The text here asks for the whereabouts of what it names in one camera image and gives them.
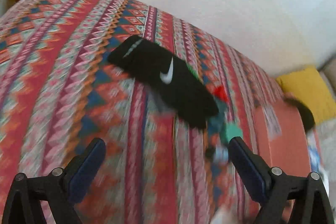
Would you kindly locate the black cloth pile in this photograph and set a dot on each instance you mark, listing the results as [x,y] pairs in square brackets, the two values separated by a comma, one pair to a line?
[305,113]

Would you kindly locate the teal bottle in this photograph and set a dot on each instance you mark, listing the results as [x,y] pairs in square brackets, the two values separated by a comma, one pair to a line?
[227,131]

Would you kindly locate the black Nike sock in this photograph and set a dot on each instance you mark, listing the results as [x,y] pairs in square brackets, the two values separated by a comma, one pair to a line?
[169,76]

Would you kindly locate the colourful patterned tablecloth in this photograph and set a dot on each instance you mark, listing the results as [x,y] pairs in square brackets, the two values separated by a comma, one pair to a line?
[58,92]

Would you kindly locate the yellow cushion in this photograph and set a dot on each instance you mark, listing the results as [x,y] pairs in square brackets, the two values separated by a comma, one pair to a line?
[308,87]

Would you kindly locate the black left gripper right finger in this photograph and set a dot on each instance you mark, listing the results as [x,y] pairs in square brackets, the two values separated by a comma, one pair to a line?
[283,198]

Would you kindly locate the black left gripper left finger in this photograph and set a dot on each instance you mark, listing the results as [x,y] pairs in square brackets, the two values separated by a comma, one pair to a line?
[62,188]

